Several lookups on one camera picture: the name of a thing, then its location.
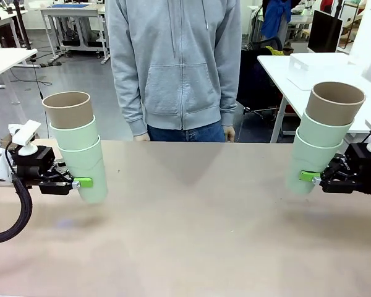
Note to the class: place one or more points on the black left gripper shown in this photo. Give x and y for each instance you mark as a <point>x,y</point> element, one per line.
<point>34,167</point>

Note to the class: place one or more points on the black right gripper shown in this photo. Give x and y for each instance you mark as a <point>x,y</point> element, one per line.
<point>358,173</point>

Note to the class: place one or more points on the mint green plastic cup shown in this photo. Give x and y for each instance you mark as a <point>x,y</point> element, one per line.
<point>86,161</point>
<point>77,136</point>
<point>306,157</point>
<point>321,133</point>

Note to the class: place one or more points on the brown plastic cup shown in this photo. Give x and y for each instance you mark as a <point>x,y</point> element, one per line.
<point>69,114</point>
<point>330,111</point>

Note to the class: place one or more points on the white plastic basket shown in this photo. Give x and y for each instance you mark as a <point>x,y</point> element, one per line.
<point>315,66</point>

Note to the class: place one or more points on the person's left forearm grey sleeve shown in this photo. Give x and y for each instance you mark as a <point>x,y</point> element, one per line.
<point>228,99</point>

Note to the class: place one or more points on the person's right forearm grey sleeve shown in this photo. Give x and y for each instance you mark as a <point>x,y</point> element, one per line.
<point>126,102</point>

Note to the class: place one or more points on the person's right hand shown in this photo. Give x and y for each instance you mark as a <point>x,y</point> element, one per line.
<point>141,138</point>

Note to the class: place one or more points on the person's left hand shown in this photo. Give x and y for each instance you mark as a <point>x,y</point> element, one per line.
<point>230,134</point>

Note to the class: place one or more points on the beige cardboard piece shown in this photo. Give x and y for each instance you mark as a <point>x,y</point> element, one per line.
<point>5,142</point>

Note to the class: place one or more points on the white flat lid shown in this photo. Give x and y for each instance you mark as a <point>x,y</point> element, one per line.
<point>300,84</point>

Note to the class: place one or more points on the black office chair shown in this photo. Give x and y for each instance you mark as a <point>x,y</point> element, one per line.
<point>256,80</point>

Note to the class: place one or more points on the white side table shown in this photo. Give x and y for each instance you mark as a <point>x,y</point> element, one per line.
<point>275,71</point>

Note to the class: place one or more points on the person's blue jeans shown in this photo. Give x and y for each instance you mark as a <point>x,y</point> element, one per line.
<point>188,134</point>

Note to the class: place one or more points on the yellow cloth item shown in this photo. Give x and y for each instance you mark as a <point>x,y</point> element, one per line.
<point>273,51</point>

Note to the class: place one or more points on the white desk with legs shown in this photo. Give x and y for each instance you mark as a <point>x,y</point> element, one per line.
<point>6,60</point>

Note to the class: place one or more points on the black computer monitor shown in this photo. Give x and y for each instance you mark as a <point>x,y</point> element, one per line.
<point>324,31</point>

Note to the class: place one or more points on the blue hanging jacket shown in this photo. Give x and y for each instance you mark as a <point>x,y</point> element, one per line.
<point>275,18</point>

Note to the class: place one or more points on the person's grey hoodie torso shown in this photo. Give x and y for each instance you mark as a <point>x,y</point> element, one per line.
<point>173,46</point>

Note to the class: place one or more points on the black stand pole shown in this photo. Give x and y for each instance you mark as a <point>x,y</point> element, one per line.
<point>21,24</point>

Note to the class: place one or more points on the grey lab workbench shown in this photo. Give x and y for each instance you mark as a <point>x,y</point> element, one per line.
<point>71,12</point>

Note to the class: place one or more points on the white background desk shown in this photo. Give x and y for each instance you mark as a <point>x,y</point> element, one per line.
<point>0,20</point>

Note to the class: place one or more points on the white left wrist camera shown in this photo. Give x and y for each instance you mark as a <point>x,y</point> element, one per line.
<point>26,133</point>

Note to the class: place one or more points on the wooden chair frame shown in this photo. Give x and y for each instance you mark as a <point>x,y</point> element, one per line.
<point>351,31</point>

